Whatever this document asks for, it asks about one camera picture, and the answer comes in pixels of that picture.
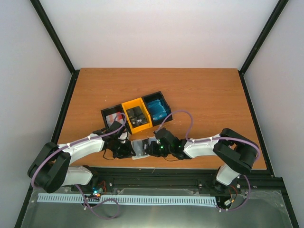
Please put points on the black bin with blue cards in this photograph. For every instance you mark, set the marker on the black bin with blue cards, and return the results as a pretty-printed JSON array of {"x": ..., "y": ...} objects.
[{"x": 152, "y": 97}]

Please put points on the black vip card stack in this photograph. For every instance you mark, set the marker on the black vip card stack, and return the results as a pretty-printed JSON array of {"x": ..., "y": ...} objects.
[{"x": 136, "y": 116}]

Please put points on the blue card stack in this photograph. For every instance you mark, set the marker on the blue card stack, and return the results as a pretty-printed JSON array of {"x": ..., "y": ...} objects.
[{"x": 157, "y": 110}]

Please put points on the red white card stack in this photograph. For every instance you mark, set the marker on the red white card stack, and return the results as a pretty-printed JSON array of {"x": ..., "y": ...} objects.
[{"x": 114, "y": 117}]

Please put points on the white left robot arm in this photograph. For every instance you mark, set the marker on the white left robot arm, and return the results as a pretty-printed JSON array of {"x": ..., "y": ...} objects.
[{"x": 53, "y": 168}]

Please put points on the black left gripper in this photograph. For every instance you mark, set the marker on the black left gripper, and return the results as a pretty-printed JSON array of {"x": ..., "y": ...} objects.
[{"x": 127, "y": 153}]

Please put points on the light blue slotted cable duct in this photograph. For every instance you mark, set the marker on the light blue slotted cable duct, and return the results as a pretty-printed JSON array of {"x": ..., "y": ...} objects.
[{"x": 139, "y": 200}]

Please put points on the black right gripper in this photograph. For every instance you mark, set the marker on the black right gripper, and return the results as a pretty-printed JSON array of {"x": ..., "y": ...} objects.
[{"x": 153, "y": 151}]

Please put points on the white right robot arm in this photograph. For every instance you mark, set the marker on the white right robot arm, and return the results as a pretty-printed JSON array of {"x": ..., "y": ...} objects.
[{"x": 237, "y": 152}]

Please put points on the black bin with red cards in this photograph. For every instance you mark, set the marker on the black bin with red cards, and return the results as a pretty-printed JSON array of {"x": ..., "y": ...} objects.
[{"x": 112, "y": 110}]

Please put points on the yellow plastic bin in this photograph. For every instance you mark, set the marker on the yellow plastic bin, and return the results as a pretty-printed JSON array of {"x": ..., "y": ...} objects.
[{"x": 132, "y": 104}]

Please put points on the black aluminium table frame rail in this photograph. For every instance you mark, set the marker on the black aluminium table frame rail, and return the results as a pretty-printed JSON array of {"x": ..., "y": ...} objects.
[{"x": 202, "y": 181}]

